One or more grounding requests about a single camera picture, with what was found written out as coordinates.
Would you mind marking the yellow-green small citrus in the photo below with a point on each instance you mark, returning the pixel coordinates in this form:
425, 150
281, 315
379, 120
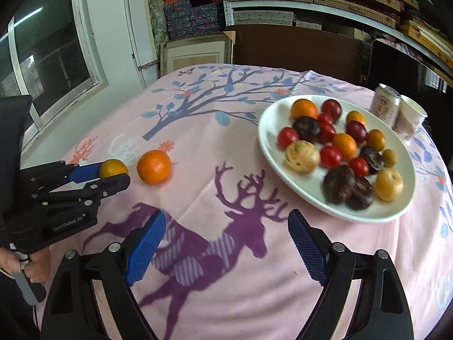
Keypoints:
112, 167

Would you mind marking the white oval plate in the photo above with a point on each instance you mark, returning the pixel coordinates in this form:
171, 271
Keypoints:
309, 186

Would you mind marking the yellow smooth fruit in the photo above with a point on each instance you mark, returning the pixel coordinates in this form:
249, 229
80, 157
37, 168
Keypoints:
388, 184

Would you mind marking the dark red plum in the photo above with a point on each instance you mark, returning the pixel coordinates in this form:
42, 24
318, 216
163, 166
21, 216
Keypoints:
357, 131
333, 108

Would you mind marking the orange tangerine with stem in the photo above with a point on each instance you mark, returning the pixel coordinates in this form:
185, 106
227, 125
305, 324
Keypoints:
154, 167

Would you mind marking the white metal shelving unit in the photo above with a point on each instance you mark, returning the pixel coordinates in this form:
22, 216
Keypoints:
353, 14

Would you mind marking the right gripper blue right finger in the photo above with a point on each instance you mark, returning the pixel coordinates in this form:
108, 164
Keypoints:
381, 310

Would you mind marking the person left hand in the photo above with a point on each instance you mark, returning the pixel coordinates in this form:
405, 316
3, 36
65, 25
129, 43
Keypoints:
37, 269

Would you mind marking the pink beverage can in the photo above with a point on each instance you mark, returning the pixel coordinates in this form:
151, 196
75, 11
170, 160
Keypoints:
385, 104

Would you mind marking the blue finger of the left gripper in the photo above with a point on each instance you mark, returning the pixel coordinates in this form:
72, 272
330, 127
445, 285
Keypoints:
60, 171
92, 192

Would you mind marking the small olive kumquat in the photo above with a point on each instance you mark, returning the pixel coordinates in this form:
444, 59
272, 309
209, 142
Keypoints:
390, 158

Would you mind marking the blue patterned storage boxes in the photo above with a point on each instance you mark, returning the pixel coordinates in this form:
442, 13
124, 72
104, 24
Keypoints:
188, 18

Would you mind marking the window with white frame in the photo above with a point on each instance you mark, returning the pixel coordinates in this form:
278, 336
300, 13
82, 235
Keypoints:
48, 52

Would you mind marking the pink deer print tablecloth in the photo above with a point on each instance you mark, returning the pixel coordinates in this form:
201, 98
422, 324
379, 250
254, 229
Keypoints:
229, 268

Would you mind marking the red tomato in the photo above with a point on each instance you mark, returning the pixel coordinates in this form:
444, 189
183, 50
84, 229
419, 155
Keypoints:
325, 118
326, 134
287, 136
330, 157
359, 167

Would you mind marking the dark red plum front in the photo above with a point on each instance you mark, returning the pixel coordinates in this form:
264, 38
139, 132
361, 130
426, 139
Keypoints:
357, 131

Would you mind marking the small orange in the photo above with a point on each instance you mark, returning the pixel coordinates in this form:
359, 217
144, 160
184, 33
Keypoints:
356, 116
346, 145

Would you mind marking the pink paper cup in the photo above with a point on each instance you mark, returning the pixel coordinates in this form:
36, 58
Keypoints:
410, 117

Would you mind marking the dark wooden cabinet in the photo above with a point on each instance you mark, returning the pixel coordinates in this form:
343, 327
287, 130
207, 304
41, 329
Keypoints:
298, 49

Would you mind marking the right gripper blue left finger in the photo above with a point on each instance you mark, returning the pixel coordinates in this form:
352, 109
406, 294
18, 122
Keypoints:
71, 310

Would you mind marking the black monitor screen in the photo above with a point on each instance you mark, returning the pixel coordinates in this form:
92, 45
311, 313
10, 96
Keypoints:
403, 73

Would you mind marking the striped pepino melon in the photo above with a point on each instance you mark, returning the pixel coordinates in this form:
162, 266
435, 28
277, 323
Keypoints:
302, 157

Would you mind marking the white board leaning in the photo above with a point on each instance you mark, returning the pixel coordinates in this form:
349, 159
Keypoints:
144, 53

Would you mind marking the framed picture leaning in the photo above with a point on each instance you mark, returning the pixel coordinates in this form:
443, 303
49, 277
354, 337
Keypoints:
215, 48

